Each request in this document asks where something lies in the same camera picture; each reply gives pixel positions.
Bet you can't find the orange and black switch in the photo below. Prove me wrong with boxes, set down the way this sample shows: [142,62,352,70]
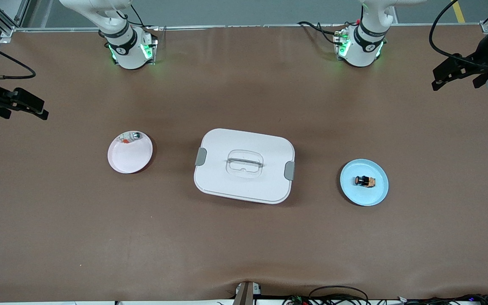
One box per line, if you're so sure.
[354,175,377,188]

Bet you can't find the small clear grey component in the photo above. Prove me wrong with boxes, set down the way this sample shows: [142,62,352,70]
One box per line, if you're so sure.
[118,132,143,145]

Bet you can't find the pink round plate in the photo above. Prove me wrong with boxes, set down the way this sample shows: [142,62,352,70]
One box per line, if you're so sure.
[108,130,153,174]

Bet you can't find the light blue round plate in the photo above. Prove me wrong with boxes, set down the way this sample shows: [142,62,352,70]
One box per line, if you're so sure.
[340,159,389,207]

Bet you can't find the white lidded storage box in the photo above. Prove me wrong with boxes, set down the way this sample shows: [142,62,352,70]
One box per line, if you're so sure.
[194,128,296,205]

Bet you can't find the brown table mat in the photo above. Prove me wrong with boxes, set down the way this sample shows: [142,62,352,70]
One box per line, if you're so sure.
[0,25,488,302]

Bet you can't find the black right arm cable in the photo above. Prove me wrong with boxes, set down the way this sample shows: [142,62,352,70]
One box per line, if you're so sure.
[0,35,37,81]

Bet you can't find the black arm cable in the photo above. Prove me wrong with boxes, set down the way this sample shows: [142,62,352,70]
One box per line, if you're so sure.
[0,35,37,81]
[429,0,488,68]

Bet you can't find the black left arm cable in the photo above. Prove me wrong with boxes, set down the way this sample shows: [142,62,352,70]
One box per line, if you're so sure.
[429,0,488,68]

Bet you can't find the black left base cables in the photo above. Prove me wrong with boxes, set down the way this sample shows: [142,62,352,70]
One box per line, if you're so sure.
[297,20,355,45]

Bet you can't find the black right base cable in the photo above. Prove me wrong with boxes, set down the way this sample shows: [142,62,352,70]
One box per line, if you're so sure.
[119,3,160,30]

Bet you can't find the black cable bundle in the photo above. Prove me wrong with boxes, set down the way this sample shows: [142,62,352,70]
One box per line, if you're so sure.
[396,293,488,305]

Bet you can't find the clear recessed lid handle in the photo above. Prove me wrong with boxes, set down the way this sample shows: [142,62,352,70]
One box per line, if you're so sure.
[226,150,264,178]

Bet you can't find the black looped cable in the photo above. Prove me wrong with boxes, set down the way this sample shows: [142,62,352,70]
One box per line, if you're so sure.
[308,285,370,305]

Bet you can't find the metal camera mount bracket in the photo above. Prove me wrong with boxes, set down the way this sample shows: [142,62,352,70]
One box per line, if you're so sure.
[232,281,262,305]

